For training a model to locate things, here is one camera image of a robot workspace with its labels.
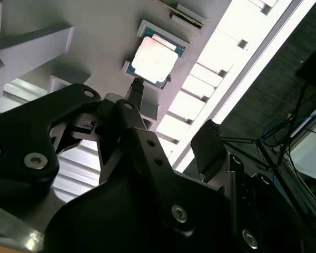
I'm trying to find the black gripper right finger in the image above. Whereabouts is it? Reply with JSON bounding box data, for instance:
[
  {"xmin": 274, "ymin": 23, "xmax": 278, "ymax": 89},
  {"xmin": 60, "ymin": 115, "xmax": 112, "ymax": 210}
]
[{"xmin": 191, "ymin": 119, "xmax": 314, "ymax": 253}]

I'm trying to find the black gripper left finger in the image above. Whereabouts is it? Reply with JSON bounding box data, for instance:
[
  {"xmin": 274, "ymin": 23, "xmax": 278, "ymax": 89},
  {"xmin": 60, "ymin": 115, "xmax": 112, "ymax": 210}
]
[{"xmin": 0, "ymin": 77, "xmax": 196, "ymax": 237}]

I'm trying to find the silver CPU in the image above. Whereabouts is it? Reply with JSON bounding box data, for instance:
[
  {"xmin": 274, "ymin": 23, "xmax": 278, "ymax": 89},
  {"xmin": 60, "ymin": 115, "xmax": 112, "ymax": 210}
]
[{"xmin": 127, "ymin": 33, "xmax": 186, "ymax": 89}]

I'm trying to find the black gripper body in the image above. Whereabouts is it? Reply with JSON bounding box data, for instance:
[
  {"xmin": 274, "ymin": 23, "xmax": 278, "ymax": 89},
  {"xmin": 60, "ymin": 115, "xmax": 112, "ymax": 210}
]
[{"xmin": 44, "ymin": 170, "xmax": 238, "ymax": 253}]

